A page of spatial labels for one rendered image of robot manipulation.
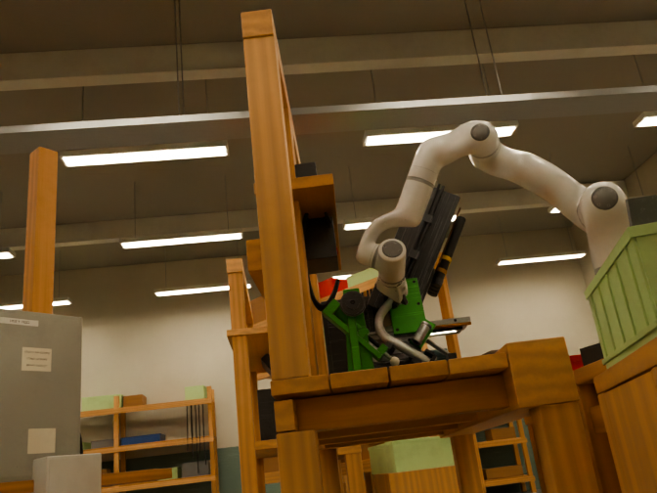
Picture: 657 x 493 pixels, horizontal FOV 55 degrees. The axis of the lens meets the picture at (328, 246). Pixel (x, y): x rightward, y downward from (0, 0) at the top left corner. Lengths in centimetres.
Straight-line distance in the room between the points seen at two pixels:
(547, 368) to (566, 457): 20
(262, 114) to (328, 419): 82
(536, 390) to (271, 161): 86
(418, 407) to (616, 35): 604
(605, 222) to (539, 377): 50
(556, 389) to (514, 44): 546
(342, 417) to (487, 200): 898
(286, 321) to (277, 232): 23
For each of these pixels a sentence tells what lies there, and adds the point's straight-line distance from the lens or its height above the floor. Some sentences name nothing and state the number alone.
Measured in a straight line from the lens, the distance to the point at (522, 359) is 155.
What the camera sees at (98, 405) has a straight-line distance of 1101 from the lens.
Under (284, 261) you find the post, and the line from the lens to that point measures 158.
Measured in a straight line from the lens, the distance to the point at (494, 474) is 1110.
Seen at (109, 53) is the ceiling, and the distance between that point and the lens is 646.
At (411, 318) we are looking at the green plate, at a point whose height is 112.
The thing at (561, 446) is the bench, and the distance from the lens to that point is 156.
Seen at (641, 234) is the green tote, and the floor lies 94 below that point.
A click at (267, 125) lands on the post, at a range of 175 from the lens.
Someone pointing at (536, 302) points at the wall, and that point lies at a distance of 1240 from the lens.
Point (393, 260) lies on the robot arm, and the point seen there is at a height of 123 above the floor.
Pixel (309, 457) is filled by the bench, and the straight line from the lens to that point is 150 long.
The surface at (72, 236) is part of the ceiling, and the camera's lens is 1015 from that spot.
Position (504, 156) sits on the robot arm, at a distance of 202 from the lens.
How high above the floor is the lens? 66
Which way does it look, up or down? 20 degrees up
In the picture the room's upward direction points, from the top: 7 degrees counter-clockwise
